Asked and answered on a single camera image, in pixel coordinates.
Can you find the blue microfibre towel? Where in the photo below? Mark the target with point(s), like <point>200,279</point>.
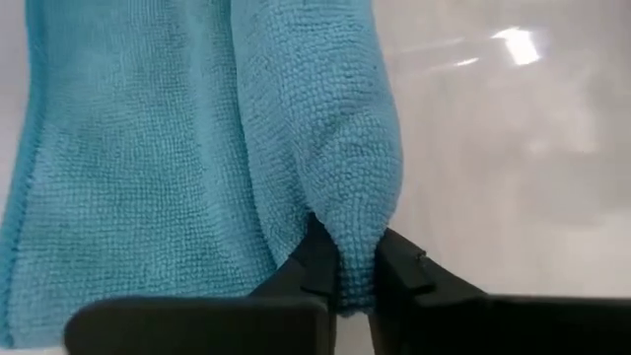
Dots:
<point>148,148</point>

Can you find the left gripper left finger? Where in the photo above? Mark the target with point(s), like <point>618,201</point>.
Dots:
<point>197,328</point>

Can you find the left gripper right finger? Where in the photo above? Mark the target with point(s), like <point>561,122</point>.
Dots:
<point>493,328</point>

